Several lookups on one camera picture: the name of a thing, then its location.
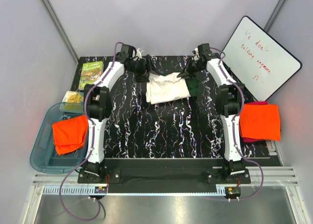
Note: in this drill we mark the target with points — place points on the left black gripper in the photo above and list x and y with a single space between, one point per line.
140 77

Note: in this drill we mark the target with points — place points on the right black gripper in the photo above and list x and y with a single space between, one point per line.
185 74

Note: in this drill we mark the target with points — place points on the white and green t-shirt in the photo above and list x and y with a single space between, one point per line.
162 89

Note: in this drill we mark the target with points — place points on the magenta t-shirt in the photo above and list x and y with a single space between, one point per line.
251 140

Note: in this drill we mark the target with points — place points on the orange t-shirt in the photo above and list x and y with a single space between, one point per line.
70 135
260 122

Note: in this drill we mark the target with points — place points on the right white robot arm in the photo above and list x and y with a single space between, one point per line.
228 104

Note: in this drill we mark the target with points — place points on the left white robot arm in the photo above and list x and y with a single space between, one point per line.
98 103

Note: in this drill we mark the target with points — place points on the green treehouse paperback book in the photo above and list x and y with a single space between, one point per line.
90 73

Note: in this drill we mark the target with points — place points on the white dry-erase board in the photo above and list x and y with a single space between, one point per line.
258 60

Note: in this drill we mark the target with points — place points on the Brideshead Revisited paperback book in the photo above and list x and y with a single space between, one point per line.
72 101

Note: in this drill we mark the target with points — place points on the orange t-shirt in bin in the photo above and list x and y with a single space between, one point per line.
70 135

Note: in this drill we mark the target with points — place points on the teal plastic bin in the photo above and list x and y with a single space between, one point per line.
44 157

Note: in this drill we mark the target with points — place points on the aluminium frame rail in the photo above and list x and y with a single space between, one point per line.
60 184

